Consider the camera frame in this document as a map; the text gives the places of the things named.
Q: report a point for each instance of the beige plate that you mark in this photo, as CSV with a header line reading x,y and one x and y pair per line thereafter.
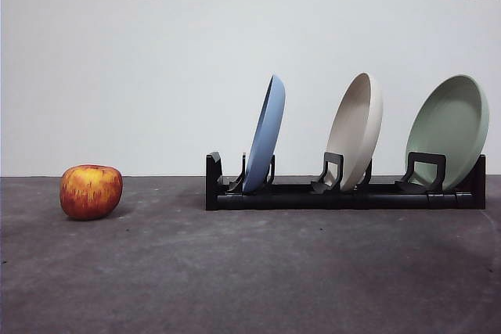
x,y
358,134

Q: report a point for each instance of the black plate rack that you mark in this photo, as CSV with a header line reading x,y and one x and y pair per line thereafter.
x,y
352,200

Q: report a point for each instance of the blue plate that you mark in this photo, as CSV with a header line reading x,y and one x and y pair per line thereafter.
x,y
266,142

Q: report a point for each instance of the red yellow apple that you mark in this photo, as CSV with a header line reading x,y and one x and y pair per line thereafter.
x,y
91,193

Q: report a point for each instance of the green plate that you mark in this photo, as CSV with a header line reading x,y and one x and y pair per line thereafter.
x,y
450,130

